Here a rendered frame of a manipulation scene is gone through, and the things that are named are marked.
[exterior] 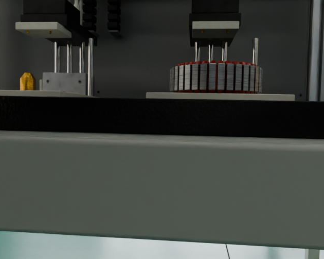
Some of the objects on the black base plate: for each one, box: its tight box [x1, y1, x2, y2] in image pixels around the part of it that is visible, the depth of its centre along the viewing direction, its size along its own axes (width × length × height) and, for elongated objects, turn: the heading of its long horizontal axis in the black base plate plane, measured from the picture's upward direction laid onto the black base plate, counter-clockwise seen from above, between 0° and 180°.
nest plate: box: [146, 92, 295, 101], centre depth 41 cm, size 15×15×1 cm
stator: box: [170, 60, 263, 94], centre depth 41 cm, size 11×11×4 cm
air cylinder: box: [43, 72, 95, 97], centre depth 58 cm, size 5×8×6 cm
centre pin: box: [20, 72, 36, 90], centre depth 43 cm, size 2×2×3 cm
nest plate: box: [0, 90, 99, 98], centre depth 44 cm, size 15×15×1 cm
